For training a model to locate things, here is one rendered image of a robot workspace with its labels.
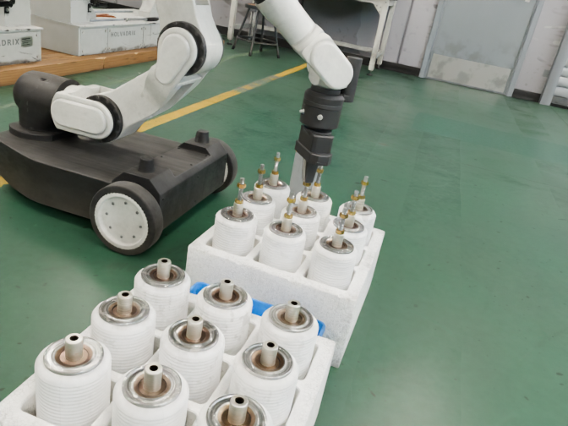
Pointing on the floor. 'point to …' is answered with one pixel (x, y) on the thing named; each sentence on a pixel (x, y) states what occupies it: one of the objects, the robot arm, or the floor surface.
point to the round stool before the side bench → (255, 31)
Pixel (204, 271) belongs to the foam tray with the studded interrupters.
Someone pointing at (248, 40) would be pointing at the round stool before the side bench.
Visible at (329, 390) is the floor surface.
